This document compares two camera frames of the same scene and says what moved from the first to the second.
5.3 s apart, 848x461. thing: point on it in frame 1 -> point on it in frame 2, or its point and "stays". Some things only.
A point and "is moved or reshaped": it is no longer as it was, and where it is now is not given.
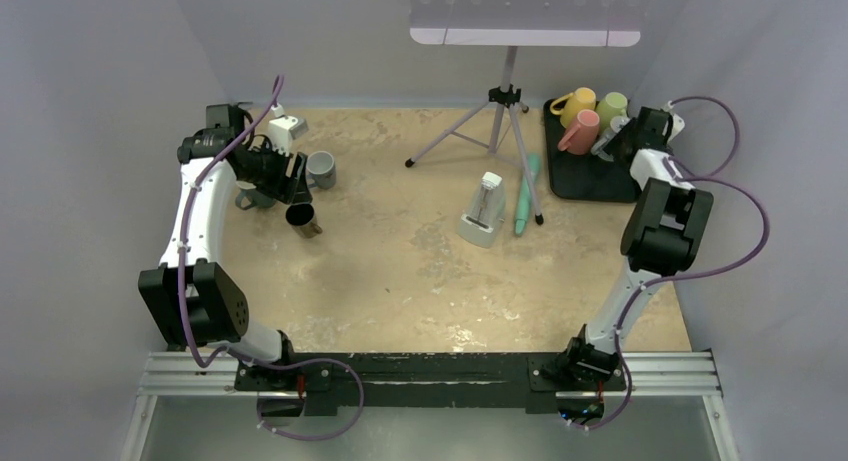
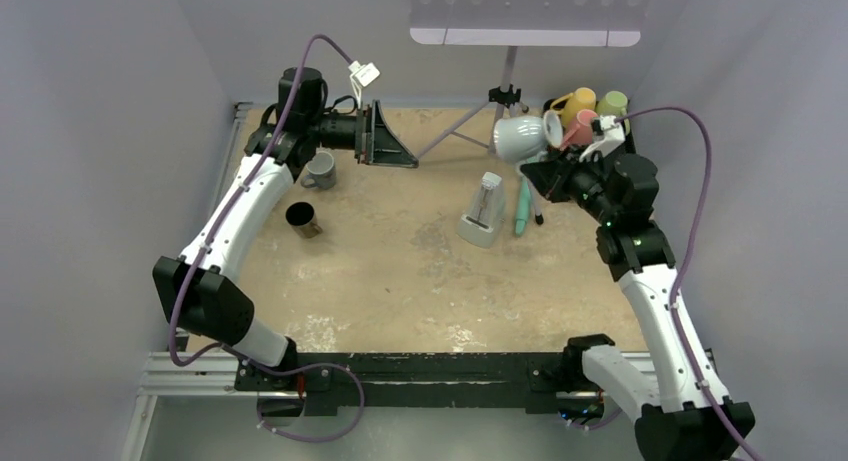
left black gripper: (289, 189) -> (374, 143)
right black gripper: (614, 146) -> (552, 185)
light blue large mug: (616, 124) is moved or reshaped
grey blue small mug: (320, 167) stays
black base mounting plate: (339, 384) stays
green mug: (614, 104) stays
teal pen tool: (524, 197) stays
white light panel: (529, 13) stays
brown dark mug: (301, 217) stays
